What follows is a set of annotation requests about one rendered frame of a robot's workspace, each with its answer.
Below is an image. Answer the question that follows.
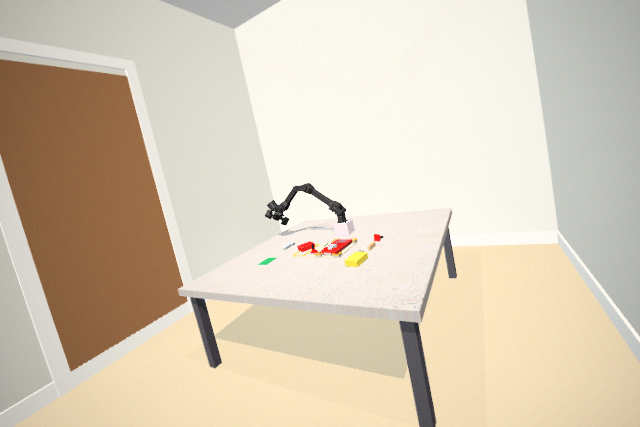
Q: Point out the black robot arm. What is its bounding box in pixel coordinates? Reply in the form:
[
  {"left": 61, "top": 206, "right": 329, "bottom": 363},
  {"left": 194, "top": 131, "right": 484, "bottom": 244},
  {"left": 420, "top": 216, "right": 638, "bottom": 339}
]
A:
[{"left": 267, "top": 183, "right": 348, "bottom": 223}]

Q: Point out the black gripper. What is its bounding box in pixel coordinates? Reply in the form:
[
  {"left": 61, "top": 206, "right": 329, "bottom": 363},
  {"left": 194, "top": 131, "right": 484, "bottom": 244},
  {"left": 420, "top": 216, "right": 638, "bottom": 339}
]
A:
[{"left": 265, "top": 209, "right": 289, "bottom": 226}]

